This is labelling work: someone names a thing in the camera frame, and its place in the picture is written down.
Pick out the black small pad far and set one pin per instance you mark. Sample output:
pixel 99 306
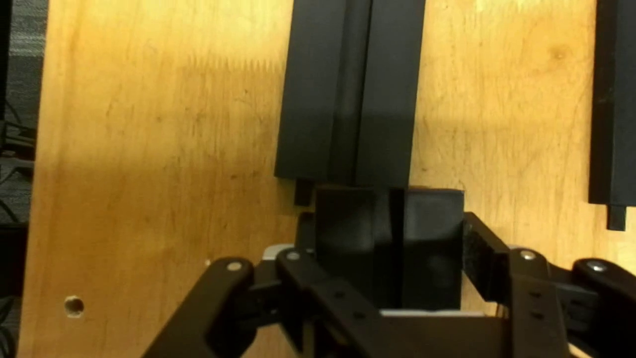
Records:
pixel 401 249

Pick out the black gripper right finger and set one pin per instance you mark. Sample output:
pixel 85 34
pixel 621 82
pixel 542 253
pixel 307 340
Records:
pixel 594 304

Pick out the black long pad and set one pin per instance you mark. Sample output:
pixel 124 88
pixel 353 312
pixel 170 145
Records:
pixel 613 155

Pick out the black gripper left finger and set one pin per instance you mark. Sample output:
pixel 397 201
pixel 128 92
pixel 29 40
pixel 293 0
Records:
pixel 323 314

